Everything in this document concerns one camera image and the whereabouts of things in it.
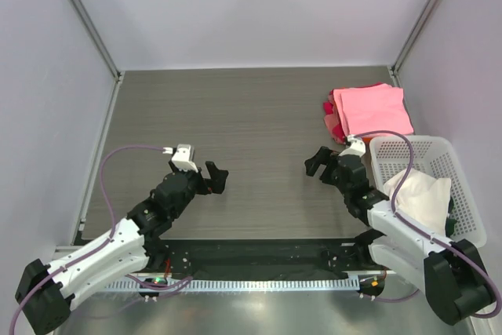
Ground green and white t-shirt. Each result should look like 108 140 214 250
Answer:
396 169 456 236

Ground slotted white cable duct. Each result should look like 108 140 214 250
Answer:
105 278 360 293

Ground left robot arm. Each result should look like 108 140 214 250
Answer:
9 161 229 334

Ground aluminium frame post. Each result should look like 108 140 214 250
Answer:
388 0 441 79
68 0 121 81

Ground right aluminium frame post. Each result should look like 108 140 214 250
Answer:
388 0 441 79

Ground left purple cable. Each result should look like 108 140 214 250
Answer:
8 144 193 333

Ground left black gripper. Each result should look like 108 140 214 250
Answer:
169 159 227 219

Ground left aluminium frame post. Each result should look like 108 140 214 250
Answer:
68 0 121 81

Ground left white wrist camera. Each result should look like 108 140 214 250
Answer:
162 144 198 172

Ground white plastic laundry basket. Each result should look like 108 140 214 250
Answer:
369 136 486 248

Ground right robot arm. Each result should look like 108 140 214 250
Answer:
304 147 501 325

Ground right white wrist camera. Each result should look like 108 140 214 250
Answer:
338 135 366 158

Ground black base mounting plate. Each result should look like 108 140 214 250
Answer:
140 239 383 281

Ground folded pink t-shirt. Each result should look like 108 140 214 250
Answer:
333 83 414 136

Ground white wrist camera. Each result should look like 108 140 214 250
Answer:
162 144 198 172
338 135 366 158

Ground folded red t-shirt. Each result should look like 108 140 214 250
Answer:
323 83 393 144

